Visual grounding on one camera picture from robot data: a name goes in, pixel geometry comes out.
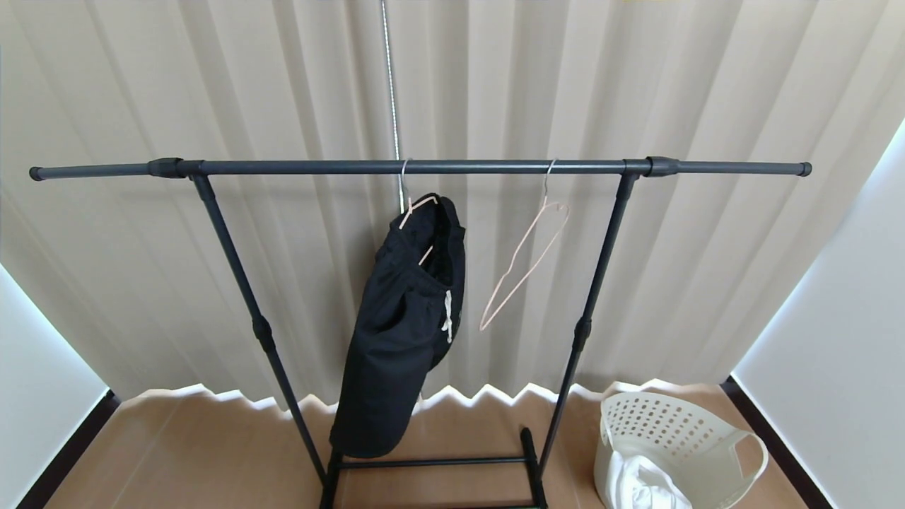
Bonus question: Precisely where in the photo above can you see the pink clothes hanger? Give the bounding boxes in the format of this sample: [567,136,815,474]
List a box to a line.
[397,158,439,268]
[479,158,571,333]

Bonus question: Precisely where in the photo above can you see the white garment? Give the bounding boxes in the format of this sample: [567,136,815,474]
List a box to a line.
[607,451,694,509]

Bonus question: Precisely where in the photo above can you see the black clothes rack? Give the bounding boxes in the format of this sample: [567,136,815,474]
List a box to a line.
[28,156,814,509]

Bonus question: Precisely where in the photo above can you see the beige curtain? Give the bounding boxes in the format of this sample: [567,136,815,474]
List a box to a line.
[0,0,905,418]

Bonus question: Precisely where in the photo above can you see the black shorts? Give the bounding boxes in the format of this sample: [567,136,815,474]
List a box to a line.
[329,192,467,459]

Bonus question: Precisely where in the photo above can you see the white laundry basket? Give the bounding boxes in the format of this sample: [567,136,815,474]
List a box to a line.
[592,391,769,509]

